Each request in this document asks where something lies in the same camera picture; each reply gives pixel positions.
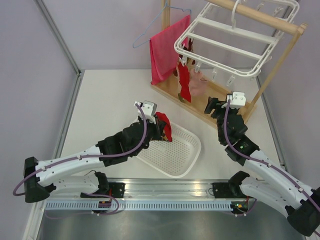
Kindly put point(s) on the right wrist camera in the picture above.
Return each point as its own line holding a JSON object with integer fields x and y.
{"x": 236, "y": 99}

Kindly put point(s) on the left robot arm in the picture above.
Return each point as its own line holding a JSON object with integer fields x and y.
{"x": 44, "y": 178}

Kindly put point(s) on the pink sock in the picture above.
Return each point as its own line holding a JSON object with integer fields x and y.
{"x": 197, "y": 84}

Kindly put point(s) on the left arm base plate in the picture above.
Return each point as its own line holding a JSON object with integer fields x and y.
{"x": 115, "y": 189}

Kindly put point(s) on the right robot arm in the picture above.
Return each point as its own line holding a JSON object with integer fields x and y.
{"x": 298, "y": 202}

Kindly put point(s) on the plain red sock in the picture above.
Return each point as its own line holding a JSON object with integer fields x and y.
{"x": 184, "y": 80}

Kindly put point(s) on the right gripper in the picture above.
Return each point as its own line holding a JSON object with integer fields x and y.
{"x": 212, "y": 102}

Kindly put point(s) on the white perforated plastic basket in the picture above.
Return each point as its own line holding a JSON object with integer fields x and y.
{"x": 174, "y": 159}

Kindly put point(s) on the wooden drying rack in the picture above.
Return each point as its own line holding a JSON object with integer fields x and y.
{"x": 275, "y": 13}

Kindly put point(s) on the white clip drying hanger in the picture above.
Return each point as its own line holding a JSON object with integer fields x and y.
{"x": 229, "y": 43}

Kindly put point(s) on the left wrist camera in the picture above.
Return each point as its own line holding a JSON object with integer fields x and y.
{"x": 148, "y": 108}

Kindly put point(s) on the aluminium mounting rail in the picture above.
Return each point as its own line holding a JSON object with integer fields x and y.
{"x": 137, "y": 188}

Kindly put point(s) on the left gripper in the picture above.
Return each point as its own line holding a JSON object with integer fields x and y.
{"x": 158, "y": 127}

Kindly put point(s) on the red sock with white print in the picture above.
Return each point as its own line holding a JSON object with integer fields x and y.
{"x": 167, "y": 129}

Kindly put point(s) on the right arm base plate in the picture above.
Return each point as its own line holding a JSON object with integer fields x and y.
{"x": 221, "y": 190}

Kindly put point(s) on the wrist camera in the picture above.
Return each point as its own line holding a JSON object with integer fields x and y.
{"x": 236, "y": 99}
{"x": 148, "y": 108}

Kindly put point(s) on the pink cloth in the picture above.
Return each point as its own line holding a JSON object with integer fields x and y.
{"x": 163, "y": 56}

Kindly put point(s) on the slotted cable duct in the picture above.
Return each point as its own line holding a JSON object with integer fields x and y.
{"x": 139, "y": 205}

